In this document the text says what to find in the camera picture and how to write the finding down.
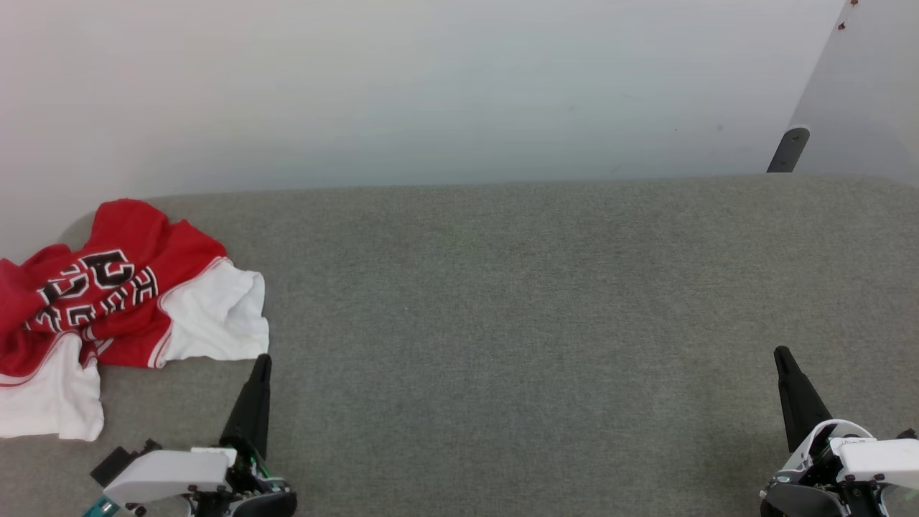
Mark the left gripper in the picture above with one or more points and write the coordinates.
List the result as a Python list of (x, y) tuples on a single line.
[(251, 497)]

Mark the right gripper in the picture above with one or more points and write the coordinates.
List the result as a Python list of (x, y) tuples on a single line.
[(804, 497)]

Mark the red and white T-shirt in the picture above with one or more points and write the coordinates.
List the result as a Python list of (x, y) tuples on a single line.
[(129, 237)]

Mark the white panel with screws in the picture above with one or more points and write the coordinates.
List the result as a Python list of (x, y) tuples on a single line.
[(869, 93)]

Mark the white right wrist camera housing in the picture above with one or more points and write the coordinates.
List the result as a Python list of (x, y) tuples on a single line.
[(879, 459)]

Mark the dark metal bracket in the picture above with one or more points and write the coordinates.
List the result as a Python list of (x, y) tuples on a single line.
[(787, 151)]

